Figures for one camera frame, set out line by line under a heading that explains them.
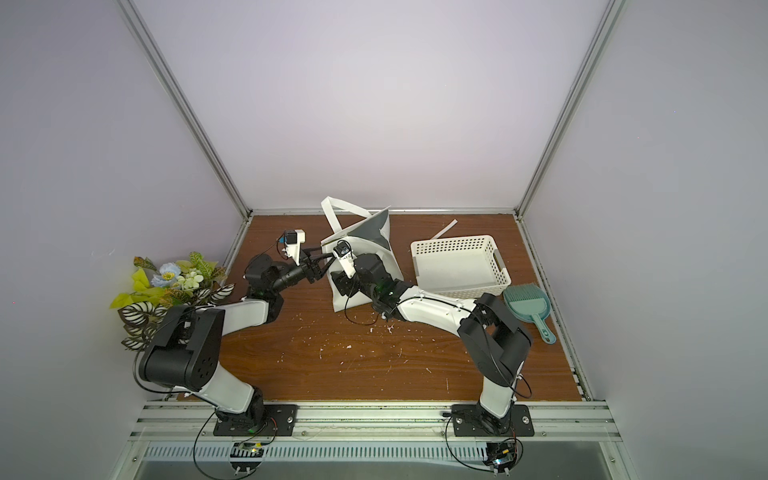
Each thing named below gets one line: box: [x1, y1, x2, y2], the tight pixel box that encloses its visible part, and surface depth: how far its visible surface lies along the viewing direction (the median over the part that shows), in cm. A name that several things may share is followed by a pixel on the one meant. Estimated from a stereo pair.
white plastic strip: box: [430, 218, 459, 240], surface depth 119 cm
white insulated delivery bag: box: [321, 196, 403, 313], surface depth 82 cm
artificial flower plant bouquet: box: [110, 251, 235, 351], surface depth 72 cm
